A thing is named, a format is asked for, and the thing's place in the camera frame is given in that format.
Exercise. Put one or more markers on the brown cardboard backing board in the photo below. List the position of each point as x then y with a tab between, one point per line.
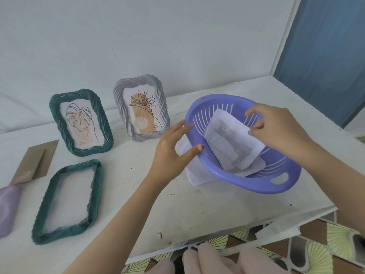
37	162

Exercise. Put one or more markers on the person's left forearm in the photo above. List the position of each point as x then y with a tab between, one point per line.
119	234

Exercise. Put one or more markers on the purple cleaning cloth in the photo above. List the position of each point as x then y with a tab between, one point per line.
8	208

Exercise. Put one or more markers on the person's right forearm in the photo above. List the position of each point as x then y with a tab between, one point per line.
333	176

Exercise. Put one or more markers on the purple plastic basket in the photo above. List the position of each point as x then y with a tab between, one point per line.
251	184

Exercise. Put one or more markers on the person's left hand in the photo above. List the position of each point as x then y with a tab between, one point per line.
165	159

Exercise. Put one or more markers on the person's right hand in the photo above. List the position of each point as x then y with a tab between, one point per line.
282	131

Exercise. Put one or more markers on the blue door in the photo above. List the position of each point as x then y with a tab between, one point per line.
328	54

